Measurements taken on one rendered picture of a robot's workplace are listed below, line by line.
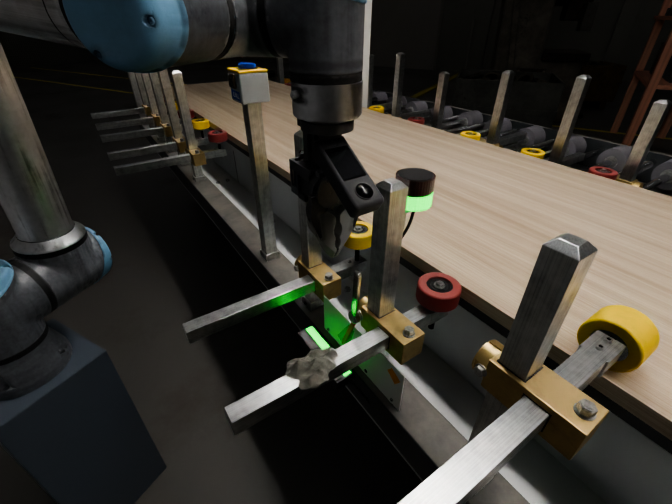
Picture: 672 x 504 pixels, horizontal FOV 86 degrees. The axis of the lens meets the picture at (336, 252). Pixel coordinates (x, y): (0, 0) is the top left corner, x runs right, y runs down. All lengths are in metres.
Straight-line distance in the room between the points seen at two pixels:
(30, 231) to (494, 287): 0.99
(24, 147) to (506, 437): 0.96
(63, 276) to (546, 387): 1.00
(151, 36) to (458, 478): 0.48
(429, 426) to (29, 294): 0.89
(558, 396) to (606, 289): 0.38
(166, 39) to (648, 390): 0.70
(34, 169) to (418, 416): 0.92
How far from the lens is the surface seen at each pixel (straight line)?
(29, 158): 0.98
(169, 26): 0.39
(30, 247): 1.06
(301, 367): 0.58
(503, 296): 0.71
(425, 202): 0.56
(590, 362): 0.56
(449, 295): 0.67
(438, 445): 0.73
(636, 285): 0.87
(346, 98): 0.46
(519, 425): 0.46
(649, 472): 0.79
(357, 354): 0.61
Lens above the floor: 1.32
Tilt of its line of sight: 33 degrees down
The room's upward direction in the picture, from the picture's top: straight up
